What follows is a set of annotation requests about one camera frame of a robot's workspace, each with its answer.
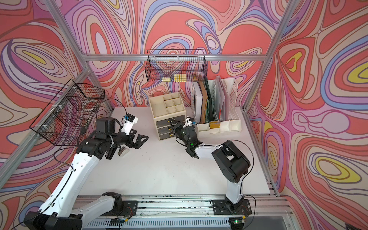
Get white book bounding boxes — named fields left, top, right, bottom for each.
left=192, top=82, right=203, bottom=121

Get black stapler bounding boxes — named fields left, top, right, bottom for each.
left=105, top=148, right=117, bottom=160

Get beige drawer organizer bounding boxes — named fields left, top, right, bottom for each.
left=149, top=93, right=186, bottom=140

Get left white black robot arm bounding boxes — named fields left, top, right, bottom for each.
left=24, top=130, right=149, bottom=230

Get translucent grey folders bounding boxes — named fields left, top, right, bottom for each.
left=215, top=76, right=230, bottom=121

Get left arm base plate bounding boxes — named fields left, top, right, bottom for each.
left=102, top=200, right=138, bottom=217

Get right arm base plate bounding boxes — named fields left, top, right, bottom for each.
left=210, top=198, right=253, bottom=217

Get back black wire basket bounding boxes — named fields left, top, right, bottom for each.
left=145, top=48, right=208, bottom=83

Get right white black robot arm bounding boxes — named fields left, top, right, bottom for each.
left=168, top=117, right=251, bottom=205

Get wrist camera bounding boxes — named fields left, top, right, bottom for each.
left=121, top=114, right=139, bottom=135
left=184, top=117, right=197, bottom=127

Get green folder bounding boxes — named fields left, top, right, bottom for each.
left=204, top=80, right=215, bottom=122

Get aluminium rail base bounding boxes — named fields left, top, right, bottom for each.
left=83, top=195, right=300, bottom=230

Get yellow sticky notes pad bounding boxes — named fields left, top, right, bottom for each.
left=173, top=74, right=187, bottom=82

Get black wire basket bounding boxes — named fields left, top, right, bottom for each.
left=30, top=80, right=105, bottom=147
left=145, top=48, right=208, bottom=83

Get left black wire basket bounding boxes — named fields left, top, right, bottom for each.
left=30, top=80, right=105, bottom=147

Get brown cardboard folder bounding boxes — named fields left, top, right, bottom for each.
left=199, top=82, right=208, bottom=124

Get white file rack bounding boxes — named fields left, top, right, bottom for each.
left=191, top=78, right=242, bottom=137

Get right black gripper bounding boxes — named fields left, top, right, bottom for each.
left=169, top=118, right=190, bottom=148

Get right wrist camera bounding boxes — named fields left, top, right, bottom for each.
left=184, top=117, right=197, bottom=127

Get small yellow notes pad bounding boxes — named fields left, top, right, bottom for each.
left=162, top=77, right=171, bottom=82

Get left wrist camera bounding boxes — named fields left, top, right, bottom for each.
left=121, top=114, right=139, bottom=135

